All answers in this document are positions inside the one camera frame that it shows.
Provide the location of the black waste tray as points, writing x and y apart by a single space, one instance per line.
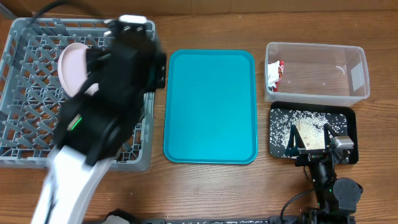
353 157

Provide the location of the red snack wrapper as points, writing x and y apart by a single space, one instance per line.
275 73

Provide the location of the grey plastic dish rack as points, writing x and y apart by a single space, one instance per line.
32 95

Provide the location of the clear plastic bin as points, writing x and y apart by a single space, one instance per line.
321 74

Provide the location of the spilled rice grains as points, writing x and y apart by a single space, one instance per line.
310 127

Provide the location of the teal serving tray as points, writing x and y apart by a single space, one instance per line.
211 107

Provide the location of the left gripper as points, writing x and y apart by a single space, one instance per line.
157 74

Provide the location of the large white plate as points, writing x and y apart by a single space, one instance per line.
72 68

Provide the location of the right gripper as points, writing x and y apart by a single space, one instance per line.
308 155

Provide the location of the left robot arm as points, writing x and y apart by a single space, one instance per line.
96 121

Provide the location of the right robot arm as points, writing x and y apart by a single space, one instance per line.
337 198

